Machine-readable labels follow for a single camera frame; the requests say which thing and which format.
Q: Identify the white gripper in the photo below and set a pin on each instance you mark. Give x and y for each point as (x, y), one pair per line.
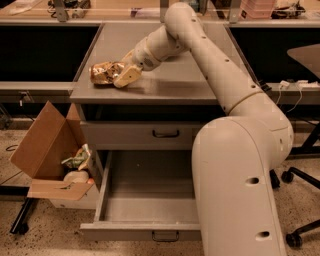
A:
(142, 57)

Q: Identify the crushed orange can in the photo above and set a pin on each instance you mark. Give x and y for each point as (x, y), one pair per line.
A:
(106, 72)

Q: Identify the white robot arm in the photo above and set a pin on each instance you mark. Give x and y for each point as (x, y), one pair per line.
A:
(231, 156)

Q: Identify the grey drawer cabinet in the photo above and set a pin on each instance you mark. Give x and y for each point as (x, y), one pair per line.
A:
(175, 92)

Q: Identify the closed grey upper drawer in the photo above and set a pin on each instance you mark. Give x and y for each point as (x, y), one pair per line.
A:
(139, 135)

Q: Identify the open grey middle drawer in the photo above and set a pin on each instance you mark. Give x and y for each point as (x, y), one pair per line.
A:
(144, 196)

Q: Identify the crumpled snack bag in box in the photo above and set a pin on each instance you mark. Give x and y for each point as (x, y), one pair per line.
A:
(80, 160)

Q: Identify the brown cardboard box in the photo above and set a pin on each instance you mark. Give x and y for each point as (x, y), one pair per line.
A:
(52, 138)

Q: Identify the white round object in box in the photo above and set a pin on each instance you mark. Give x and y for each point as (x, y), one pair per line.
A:
(76, 177)

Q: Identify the pink storage box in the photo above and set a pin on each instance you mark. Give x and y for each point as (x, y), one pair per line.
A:
(256, 9)

